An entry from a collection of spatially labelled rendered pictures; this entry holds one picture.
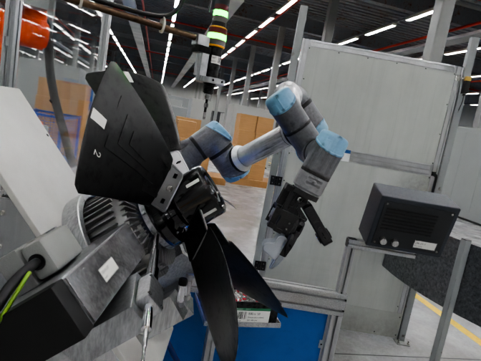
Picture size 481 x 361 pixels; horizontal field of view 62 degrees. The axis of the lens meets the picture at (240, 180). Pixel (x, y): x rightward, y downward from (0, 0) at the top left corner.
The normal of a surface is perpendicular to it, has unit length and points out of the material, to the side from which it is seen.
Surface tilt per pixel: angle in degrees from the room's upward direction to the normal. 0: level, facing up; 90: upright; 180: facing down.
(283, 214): 89
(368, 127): 89
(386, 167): 90
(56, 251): 50
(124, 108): 74
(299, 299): 90
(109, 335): 102
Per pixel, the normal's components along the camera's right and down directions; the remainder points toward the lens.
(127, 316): 0.14, 0.37
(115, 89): 0.92, -0.13
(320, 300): 0.00, 0.14
